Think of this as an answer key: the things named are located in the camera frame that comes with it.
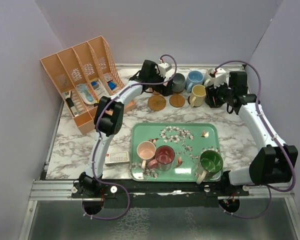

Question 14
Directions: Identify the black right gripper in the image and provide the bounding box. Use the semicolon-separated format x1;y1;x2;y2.
205;78;234;108

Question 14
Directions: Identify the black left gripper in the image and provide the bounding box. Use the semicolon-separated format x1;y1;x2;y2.
148;69;173;96

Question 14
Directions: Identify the cream ceramic mug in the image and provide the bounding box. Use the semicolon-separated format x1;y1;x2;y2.
203;68;216;87

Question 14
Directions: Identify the grey ceramic mug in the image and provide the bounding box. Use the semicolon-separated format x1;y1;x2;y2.
171;73;186;92

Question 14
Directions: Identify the yellow ceramic mug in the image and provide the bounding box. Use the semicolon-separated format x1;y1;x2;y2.
190;85;206;108

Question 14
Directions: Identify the light wooden coaster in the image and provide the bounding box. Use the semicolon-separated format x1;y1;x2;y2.
169;94;185;108

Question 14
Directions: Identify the blue ceramic mug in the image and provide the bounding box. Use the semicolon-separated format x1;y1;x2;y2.
185;70;204;93

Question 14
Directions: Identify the pink ceramic mug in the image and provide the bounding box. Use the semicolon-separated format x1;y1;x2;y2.
136;141;156;170

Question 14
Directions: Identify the red ceramic mug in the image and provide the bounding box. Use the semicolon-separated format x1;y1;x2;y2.
147;145;175;172

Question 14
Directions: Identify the orange wooden coaster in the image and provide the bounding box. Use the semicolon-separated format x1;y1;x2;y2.
173;89;184;94

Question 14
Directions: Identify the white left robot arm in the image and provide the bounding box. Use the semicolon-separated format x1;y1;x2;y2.
78;58;177;198

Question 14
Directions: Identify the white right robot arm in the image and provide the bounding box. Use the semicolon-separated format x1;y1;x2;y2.
203;68;298;196

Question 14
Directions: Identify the white red small box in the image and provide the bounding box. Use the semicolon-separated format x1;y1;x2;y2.
103;73;113;83

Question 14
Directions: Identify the white printed paper pack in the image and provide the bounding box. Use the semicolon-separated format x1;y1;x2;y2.
90;78;109;98

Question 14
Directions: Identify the light blue packaged tool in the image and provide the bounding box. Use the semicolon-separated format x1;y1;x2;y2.
76;83;98;105

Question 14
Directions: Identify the orange plastic file organizer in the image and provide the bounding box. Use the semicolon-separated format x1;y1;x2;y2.
40;36;125;134

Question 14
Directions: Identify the green floral mug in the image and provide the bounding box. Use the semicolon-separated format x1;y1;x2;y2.
194;150;224;185

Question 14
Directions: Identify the white small card box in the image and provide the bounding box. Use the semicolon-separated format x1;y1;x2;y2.
105;151;130;166

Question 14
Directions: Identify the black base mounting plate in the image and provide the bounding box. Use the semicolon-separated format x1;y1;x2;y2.
39;169;251;218

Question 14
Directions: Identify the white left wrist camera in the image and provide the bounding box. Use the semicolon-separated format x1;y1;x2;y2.
157;62;172;77

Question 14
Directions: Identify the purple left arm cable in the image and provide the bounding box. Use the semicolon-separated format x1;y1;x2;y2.
81;53;178;221

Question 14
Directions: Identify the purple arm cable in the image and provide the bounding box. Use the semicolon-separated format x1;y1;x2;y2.
211;59;299;220
81;53;178;221

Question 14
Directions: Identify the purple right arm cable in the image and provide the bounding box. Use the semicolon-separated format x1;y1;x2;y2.
211;59;299;220

